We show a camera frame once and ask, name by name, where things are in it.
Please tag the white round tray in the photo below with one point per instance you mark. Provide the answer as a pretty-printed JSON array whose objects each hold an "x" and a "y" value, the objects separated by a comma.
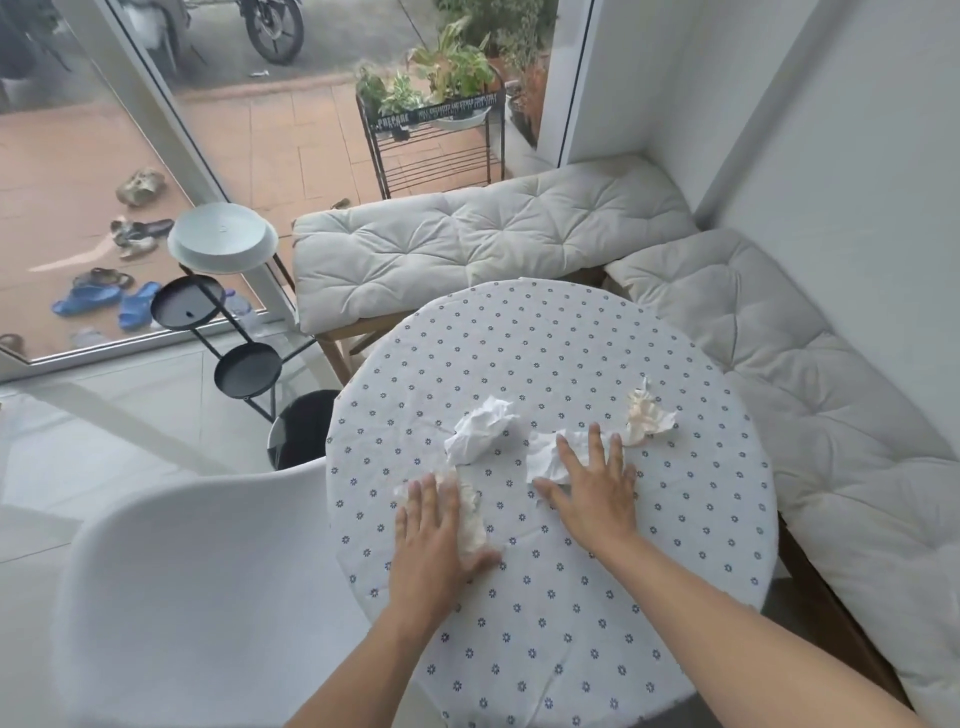
[{"x": 221, "y": 236}]

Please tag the white plastic chair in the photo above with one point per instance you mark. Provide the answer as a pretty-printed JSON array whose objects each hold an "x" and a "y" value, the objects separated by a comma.
[{"x": 210, "y": 585}]

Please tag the grey scooter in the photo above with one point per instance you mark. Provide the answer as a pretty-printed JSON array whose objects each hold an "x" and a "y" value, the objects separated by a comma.
[{"x": 154, "y": 34}]

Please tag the person's right forearm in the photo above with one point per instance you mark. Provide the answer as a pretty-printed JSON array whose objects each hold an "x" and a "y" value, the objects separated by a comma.
[{"x": 720, "y": 611}]

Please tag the grey and black sandals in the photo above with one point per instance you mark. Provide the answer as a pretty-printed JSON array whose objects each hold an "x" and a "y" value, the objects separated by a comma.
[{"x": 139, "y": 236}]

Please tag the balled white tissue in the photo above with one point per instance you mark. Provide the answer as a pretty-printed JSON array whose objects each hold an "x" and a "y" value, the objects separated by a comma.
[{"x": 481, "y": 435}]

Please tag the person's left thumb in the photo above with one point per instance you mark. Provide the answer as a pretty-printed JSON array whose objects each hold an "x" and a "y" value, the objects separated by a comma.
[{"x": 486, "y": 560}]

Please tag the person's right hand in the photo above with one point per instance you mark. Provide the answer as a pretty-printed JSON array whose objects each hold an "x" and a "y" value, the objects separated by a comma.
[{"x": 600, "y": 499}]

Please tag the person's right little finger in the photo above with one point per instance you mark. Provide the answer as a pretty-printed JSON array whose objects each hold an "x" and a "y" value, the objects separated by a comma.
[{"x": 631, "y": 474}]

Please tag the black tiered tray stand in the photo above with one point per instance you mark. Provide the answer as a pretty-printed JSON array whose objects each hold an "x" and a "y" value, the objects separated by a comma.
[{"x": 189, "y": 302}]

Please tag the wooden bench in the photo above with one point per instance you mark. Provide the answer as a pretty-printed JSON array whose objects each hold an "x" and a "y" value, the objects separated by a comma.
[
  {"x": 341, "y": 352},
  {"x": 832, "y": 600}
]

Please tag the black metal plant rack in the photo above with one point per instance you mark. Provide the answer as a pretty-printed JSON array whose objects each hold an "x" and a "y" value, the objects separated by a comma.
[{"x": 435, "y": 154}]

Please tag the beige clog shoes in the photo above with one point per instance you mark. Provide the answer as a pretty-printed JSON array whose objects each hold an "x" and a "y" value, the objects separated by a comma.
[{"x": 141, "y": 187}]

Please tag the blue sandal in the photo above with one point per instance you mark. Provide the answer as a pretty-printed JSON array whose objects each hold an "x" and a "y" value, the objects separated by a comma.
[
  {"x": 84, "y": 298},
  {"x": 140, "y": 306}
]

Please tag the black round waste bin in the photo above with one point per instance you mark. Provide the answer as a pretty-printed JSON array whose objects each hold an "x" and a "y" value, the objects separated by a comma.
[{"x": 304, "y": 431}]

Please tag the green garden shrubs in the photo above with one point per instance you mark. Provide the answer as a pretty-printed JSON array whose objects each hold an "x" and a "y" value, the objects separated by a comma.
[{"x": 517, "y": 45}]

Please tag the cream tufted bench cushion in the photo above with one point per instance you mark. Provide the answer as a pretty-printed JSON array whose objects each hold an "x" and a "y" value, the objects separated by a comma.
[
  {"x": 825, "y": 420},
  {"x": 480, "y": 232}
]

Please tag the clear plastic bottle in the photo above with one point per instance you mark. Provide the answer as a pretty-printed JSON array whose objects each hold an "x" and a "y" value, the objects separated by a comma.
[{"x": 241, "y": 311}]

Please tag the large leafy potted plant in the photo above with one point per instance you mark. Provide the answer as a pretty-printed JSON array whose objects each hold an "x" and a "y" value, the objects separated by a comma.
[{"x": 450, "y": 67}]

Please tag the small green potted plant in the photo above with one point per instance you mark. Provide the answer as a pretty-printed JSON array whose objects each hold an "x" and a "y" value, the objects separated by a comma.
[{"x": 381, "y": 94}]

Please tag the white sliding door frame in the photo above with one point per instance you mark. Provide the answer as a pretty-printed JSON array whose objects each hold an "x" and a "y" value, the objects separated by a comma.
[{"x": 180, "y": 135}]

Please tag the person's left hand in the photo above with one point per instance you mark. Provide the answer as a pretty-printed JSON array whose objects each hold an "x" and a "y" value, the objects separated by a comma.
[{"x": 439, "y": 551}]

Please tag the person's left forearm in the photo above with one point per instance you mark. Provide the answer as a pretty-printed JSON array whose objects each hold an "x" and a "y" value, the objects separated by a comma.
[{"x": 367, "y": 660}]

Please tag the motorbike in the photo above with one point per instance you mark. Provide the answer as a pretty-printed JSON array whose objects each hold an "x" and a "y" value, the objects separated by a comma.
[{"x": 274, "y": 26}]

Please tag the white flower-dotted tablecloth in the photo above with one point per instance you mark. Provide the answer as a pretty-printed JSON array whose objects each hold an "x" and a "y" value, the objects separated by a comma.
[{"x": 540, "y": 345}]

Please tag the person's right middle finger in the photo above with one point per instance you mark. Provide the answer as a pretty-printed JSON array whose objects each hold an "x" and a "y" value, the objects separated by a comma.
[{"x": 597, "y": 444}]

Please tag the person's right thumb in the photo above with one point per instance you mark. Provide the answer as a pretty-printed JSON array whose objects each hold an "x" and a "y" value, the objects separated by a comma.
[{"x": 552, "y": 496}]

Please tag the brown stained crumpled tissue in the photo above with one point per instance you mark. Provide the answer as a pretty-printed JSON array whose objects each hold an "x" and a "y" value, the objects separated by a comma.
[{"x": 649, "y": 421}]

